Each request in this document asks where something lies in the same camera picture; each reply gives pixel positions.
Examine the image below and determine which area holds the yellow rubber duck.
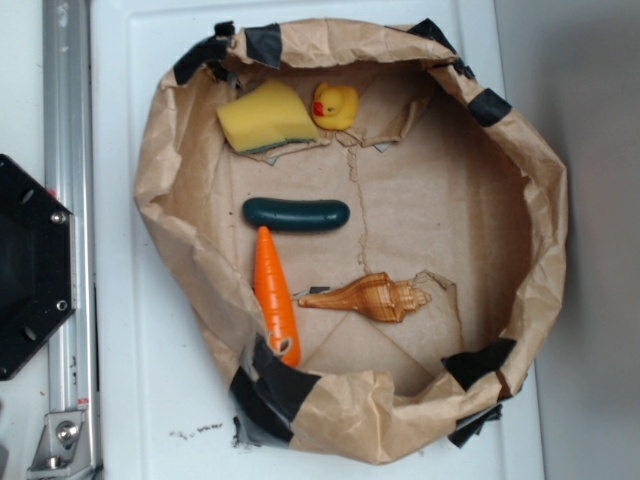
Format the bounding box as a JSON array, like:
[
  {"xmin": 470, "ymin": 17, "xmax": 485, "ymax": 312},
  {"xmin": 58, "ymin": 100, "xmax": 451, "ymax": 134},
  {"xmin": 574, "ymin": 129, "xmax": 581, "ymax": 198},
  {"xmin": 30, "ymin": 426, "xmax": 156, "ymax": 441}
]
[{"xmin": 311, "ymin": 81, "xmax": 359, "ymax": 131}]

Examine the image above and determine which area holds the yellow kitchen sponge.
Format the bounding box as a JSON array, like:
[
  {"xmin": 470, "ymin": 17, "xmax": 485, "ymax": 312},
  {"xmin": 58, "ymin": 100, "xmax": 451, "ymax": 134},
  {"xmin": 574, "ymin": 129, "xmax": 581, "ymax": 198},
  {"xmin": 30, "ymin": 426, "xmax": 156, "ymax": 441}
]
[{"xmin": 216, "ymin": 80, "xmax": 319, "ymax": 153}]

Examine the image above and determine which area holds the dark green toy cucumber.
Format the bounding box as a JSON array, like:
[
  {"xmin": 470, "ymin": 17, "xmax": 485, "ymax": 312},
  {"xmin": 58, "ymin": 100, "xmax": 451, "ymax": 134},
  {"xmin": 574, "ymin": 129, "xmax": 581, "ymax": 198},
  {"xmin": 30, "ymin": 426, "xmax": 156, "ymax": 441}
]
[{"xmin": 242, "ymin": 197, "xmax": 351, "ymax": 233}]

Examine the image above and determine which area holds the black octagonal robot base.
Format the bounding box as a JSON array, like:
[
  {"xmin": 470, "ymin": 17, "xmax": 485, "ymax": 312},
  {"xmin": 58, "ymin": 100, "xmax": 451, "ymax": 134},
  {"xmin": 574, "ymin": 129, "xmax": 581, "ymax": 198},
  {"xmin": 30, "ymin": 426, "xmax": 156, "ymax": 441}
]
[{"xmin": 1, "ymin": 155, "xmax": 75, "ymax": 381}]

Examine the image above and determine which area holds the metal corner bracket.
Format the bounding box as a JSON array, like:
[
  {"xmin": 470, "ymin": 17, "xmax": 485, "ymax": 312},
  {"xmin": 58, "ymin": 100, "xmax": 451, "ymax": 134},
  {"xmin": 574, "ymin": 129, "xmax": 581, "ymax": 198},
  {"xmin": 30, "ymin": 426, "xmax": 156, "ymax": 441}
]
[{"xmin": 26, "ymin": 411, "xmax": 91, "ymax": 479}]

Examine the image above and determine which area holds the brown paper bag tray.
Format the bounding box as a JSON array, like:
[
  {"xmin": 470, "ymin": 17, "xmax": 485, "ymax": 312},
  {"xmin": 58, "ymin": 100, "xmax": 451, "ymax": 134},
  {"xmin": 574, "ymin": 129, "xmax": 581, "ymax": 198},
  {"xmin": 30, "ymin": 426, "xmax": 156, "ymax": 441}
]
[{"xmin": 134, "ymin": 19, "xmax": 568, "ymax": 464}]

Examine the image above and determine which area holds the orange toy carrot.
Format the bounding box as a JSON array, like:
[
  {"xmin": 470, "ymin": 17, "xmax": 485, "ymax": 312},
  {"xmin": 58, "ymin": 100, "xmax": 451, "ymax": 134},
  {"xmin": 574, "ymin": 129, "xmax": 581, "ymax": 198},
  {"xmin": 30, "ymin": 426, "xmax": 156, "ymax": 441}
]
[{"xmin": 254, "ymin": 226, "xmax": 301, "ymax": 367}]

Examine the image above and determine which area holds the aluminium extrusion rail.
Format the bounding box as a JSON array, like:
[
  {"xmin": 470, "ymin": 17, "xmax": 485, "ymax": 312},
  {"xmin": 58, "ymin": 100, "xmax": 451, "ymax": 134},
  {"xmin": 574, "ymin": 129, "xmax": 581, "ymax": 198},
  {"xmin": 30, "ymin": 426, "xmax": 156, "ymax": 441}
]
[{"xmin": 42, "ymin": 1, "xmax": 103, "ymax": 479}]

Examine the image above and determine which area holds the brown conch seashell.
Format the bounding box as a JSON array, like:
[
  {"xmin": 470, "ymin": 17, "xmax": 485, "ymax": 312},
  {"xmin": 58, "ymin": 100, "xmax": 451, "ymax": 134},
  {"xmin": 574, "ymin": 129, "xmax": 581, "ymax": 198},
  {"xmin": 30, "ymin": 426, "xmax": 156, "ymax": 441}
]
[{"xmin": 298, "ymin": 273, "xmax": 432, "ymax": 323}]

